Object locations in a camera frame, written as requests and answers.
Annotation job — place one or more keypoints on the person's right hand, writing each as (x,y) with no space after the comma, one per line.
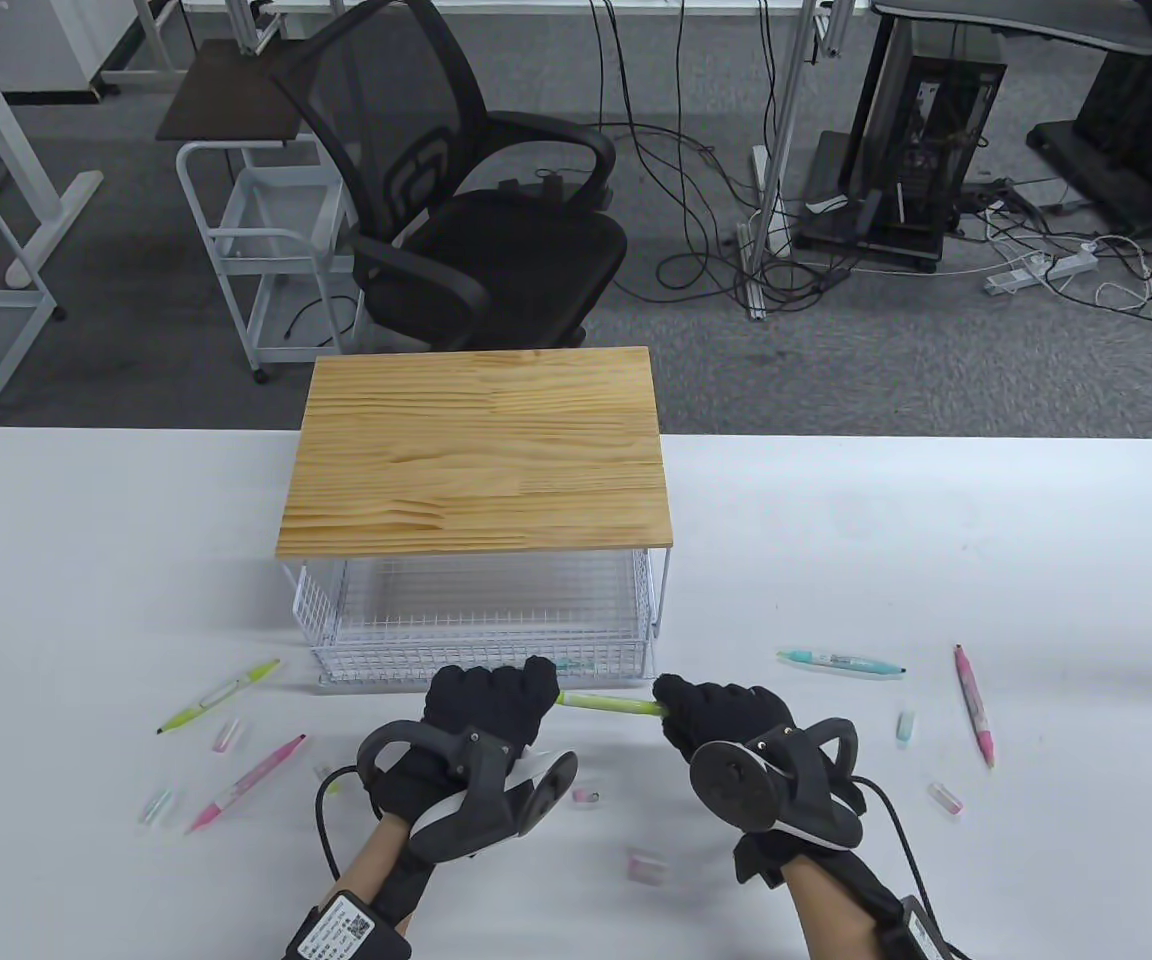
(726,710)

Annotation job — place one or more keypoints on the person's left hand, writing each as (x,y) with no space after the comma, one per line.
(491,700)

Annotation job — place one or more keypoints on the teal double-ended highlighter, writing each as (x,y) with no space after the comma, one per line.
(841,662)
(576,665)

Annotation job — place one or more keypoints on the green double-ended highlighter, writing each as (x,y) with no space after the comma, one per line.
(611,703)
(221,693)

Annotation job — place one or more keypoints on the pink highlighter cap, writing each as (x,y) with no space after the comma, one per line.
(646,865)
(227,735)
(587,796)
(945,797)

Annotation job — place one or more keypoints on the teal highlighter cap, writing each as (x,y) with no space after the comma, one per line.
(904,727)
(158,805)

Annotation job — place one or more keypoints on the green highlighter cap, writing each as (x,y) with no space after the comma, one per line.
(324,772)

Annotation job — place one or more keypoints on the pink double-ended highlighter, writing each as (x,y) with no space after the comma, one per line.
(246,783)
(974,705)

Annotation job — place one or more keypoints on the person's right forearm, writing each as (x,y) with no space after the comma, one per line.
(831,915)

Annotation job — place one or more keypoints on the person's left forearm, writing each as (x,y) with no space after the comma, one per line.
(366,870)

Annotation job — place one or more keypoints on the black grey tracker controller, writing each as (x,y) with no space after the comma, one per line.
(736,785)
(476,800)

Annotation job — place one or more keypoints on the black mesh office chair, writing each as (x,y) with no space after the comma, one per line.
(496,250)

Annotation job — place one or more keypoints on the white metal cart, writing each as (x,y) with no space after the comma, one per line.
(256,240)

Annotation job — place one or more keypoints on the white power strip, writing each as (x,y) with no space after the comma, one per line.
(1036,270)

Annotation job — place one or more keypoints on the black computer tower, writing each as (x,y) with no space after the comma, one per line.
(936,130)

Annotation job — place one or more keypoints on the brown side table top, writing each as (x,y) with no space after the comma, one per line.
(226,100)

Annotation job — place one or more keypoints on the black equipment stand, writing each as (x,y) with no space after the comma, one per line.
(1136,120)

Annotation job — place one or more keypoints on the grey desk top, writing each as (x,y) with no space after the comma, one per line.
(1036,25)

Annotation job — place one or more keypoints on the white cabinet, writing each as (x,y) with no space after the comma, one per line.
(46,45)

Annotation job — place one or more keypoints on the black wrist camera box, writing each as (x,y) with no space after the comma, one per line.
(346,930)
(921,935)

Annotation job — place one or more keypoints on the aluminium profile post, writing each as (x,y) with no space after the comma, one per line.
(781,130)

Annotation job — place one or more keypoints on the aluminium desk frame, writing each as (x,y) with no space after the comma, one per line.
(258,28)

